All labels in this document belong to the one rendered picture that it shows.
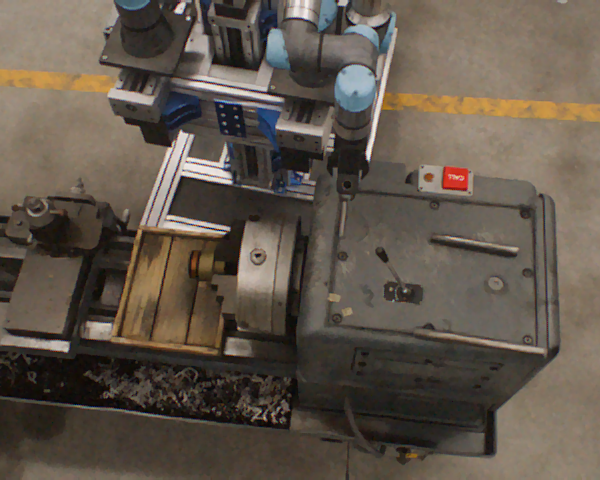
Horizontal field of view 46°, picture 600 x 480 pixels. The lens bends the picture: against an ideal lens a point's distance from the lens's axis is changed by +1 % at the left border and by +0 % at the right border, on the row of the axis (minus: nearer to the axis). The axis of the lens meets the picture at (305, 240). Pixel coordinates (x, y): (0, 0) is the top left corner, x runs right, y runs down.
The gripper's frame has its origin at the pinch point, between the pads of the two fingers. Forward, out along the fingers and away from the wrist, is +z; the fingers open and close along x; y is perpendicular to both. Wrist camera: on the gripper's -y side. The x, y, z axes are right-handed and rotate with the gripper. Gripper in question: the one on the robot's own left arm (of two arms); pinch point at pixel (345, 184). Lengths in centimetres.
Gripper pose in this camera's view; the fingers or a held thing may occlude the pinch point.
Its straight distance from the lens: 162.5
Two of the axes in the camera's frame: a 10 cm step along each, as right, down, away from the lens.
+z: 0.0, 4.3, 9.0
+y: 1.2, -9.0, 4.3
